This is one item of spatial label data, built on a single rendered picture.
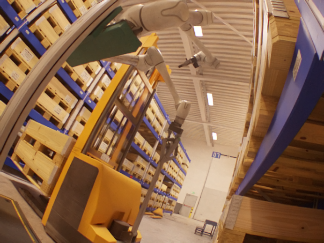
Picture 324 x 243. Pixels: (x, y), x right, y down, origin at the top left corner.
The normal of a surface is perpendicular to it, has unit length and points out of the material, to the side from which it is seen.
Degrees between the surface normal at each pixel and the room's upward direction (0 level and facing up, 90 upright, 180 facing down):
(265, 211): 90
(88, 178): 90
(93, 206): 90
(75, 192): 90
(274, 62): 180
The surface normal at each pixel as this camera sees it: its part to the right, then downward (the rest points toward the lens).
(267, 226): -0.30, -0.50
